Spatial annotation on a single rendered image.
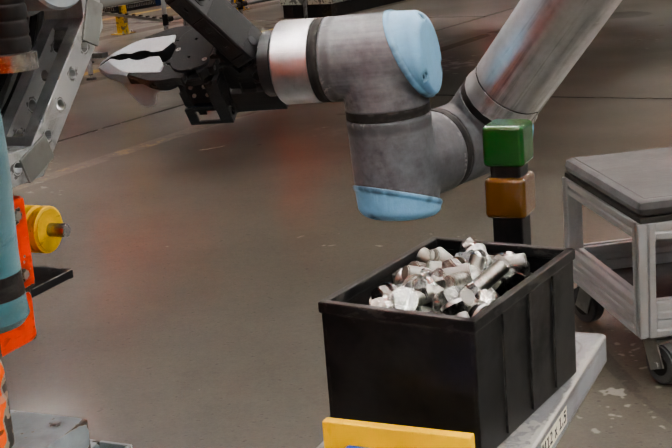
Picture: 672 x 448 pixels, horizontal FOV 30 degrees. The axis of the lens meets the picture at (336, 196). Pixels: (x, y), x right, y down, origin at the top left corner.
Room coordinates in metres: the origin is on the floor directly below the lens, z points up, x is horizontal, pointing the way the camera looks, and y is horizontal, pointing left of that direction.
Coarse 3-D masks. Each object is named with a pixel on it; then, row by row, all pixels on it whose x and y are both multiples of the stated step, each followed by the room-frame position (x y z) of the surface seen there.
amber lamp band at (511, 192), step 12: (492, 180) 1.15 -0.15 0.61; (504, 180) 1.14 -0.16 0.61; (516, 180) 1.14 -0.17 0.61; (528, 180) 1.15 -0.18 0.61; (492, 192) 1.15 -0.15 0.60; (504, 192) 1.14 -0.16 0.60; (516, 192) 1.14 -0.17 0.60; (528, 192) 1.15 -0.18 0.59; (492, 204) 1.15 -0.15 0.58; (504, 204) 1.14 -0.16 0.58; (516, 204) 1.14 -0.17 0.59; (528, 204) 1.14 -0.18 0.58; (492, 216) 1.15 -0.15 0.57; (504, 216) 1.14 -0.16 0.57; (516, 216) 1.14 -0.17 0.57
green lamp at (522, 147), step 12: (504, 120) 1.17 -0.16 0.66; (516, 120) 1.17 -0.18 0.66; (528, 120) 1.16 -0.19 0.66; (492, 132) 1.15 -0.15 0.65; (504, 132) 1.14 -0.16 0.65; (516, 132) 1.14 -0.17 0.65; (528, 132) 1.15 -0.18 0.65; (492, 144) 1.15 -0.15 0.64; (504, 144) 1.14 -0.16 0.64; (516, 144) 1.14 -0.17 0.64; (528, 144) 1.15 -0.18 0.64; (492, 156) 1.15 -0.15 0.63; (504, 156) 1.14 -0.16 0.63; (516, 156) 1.14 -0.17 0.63; (528, 156) 1.15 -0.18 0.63
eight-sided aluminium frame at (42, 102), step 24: (96, 0) 1.61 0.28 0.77; (48, 24) 1.59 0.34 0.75; (72, 24) 1.58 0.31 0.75; (96, 24) 1.60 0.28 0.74; (48, 48) 1.57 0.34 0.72; (72, 48) 1.55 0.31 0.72; (24, 72) 1.55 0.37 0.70; (48, 72) 1.57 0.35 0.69; (72, 72) 1.55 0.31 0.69; (24, 96) 1.52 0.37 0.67; (48, 96) 1.50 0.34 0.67; (72, 96) 1.54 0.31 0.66; (24, 120) 1.52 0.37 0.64; (48, 120) 1.49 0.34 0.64; (24, 144) 1.46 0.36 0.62; (48, 144) 1.48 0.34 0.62; (24, 168) 1.44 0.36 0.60
